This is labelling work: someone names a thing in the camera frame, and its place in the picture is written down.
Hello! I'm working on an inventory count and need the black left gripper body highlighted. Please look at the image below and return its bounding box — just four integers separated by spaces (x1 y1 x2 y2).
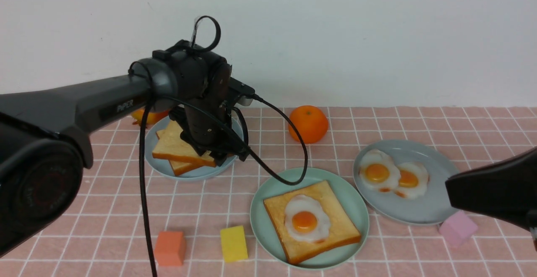
169 63 233 154

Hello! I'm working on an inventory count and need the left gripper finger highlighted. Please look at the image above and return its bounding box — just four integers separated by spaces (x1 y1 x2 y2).
229 137 250 162
210 149 229 166

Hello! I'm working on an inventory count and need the fried egg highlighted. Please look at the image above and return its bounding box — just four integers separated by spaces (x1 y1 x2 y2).
394 162 430 200
284 194 331 243
359 149 401 193

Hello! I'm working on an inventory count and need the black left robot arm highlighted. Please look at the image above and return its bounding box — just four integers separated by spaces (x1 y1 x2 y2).
0 40 255 256

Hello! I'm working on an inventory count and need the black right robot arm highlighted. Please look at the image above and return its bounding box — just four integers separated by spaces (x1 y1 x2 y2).
445 147 537 246

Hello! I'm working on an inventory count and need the light blue bread plate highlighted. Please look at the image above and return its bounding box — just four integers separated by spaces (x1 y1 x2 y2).
144 118 238 182

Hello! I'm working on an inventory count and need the pink checkered tablecloth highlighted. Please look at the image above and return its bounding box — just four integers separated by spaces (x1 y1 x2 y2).
1 107 537 277

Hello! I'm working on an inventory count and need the red pomegranate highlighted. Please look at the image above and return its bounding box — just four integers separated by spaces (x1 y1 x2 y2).
131 108 169 125

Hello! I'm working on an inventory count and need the orange mandarin fruit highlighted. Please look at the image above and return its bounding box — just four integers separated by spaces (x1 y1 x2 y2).
289 105 329 144

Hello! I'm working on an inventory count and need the yellow cube block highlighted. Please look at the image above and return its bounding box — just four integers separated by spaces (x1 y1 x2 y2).
220 225 249 262

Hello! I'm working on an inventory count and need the orange cube block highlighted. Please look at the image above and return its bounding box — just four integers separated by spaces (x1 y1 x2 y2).
154 231 187 267

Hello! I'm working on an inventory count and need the mint green centre plate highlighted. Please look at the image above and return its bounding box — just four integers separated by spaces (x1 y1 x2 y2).
250 168 370 270

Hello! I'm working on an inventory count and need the grey egg plate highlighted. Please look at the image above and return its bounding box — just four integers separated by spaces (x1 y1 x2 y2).
353 140 459 225

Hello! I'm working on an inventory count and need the pink cube block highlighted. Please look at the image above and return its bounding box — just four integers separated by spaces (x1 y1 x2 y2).
438 211 478 248

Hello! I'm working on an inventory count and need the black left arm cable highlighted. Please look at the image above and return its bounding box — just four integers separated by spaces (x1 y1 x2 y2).
128 16 308 277

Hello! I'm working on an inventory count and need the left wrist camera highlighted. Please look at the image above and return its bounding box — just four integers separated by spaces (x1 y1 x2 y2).
226 77 256 107

